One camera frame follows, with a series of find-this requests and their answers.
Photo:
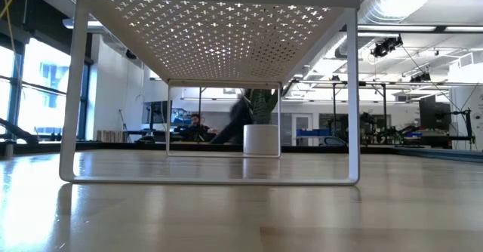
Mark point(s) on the white cylindrical plant pot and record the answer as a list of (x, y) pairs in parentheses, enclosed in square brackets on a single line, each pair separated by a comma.
[(261, 139)]

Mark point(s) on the green snake plant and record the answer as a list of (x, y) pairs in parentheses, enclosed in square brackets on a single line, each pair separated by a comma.
[(264, 106)]

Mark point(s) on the dark wall monitor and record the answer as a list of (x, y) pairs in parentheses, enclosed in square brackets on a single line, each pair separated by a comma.
[(156, 112)]

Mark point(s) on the white perforated metal shelf riser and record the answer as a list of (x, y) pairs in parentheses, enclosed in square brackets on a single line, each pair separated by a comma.
[(211, 37)]

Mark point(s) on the grey metal post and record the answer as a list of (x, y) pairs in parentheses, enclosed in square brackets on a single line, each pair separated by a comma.
[(9, 150)]

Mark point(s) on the black computer monitor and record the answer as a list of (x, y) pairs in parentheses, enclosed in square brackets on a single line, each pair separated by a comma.
[(434, 112)]

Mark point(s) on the black slanted bar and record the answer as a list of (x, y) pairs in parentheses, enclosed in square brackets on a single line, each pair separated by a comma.
[(19, 131)]

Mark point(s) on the silver ventilation duct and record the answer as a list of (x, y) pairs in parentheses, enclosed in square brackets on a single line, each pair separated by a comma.
[(377, 7)]

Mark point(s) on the long ceiling light bar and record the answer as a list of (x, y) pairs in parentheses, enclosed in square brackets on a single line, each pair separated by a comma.
[(396, 28)]

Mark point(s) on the black ceiling camera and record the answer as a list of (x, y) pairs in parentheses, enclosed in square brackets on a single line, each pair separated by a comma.
[(385, 46), (420, 77)]

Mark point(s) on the grey chair backrest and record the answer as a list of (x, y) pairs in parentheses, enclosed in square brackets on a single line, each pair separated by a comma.
[(334, 141)]

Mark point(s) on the black metal rig frame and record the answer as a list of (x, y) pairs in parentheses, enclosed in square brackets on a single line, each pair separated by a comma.
[(384, 105)]

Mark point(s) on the blue storage bin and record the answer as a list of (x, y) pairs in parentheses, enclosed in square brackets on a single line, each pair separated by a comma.
[(311, 132)]

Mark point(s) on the white door with window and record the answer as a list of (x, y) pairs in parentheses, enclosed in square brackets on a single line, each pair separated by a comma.
[(302, 129)]

